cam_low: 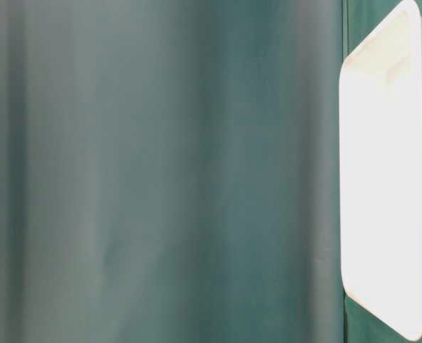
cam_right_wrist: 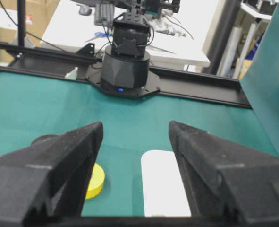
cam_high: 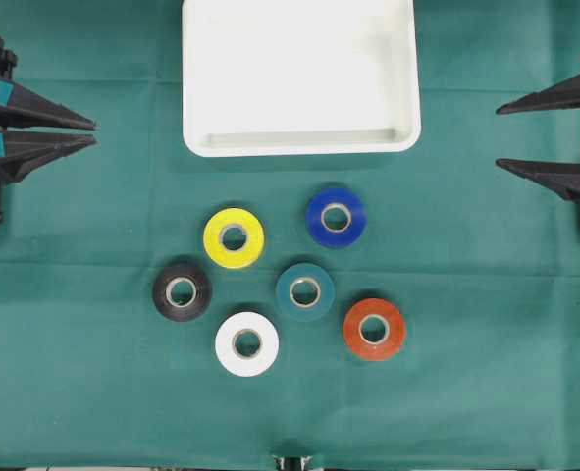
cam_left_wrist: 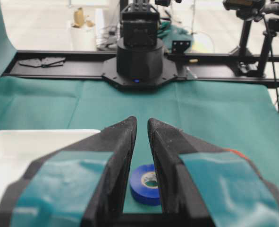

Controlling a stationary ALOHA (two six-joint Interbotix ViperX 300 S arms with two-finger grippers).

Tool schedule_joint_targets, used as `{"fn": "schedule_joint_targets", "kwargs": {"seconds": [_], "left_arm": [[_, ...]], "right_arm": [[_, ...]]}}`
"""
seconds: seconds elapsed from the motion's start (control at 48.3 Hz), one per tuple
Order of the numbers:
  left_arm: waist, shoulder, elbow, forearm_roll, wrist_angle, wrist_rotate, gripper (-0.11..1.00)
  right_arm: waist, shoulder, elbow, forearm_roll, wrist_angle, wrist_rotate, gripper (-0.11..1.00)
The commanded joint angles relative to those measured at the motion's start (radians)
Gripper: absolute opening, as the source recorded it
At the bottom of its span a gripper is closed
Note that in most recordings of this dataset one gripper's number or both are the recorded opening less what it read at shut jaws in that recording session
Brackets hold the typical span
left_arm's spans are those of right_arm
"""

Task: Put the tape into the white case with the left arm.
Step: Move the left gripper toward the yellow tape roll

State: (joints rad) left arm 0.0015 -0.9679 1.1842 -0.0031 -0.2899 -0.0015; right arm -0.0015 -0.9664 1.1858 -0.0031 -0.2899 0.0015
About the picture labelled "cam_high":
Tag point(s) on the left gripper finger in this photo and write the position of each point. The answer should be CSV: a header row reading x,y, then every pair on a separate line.
x,y
22,152
22,108

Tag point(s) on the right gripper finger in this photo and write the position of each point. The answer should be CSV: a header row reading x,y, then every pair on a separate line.
x,y
561,178
564,95

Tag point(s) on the black tape roll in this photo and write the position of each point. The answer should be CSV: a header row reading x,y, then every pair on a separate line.
x,y
162,292

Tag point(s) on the yellow tape roll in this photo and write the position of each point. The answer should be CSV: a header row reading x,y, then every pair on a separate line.
x,y
233,218

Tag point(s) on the orange tape roll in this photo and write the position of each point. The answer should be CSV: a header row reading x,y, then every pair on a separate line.
x,y
395,329

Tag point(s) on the blue tape roll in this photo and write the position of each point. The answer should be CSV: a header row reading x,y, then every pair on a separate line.
x,y
344,199

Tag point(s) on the green tape roll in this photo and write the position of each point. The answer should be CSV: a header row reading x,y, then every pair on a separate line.
x,y
313,274

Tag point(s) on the white plastic case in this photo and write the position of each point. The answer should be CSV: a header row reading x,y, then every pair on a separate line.
x,y
280,78

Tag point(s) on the white tape roll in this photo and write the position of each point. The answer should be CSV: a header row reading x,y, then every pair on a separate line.
x,y
226,344

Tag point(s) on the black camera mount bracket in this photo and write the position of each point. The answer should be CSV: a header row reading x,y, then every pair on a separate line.
x,y
292,463

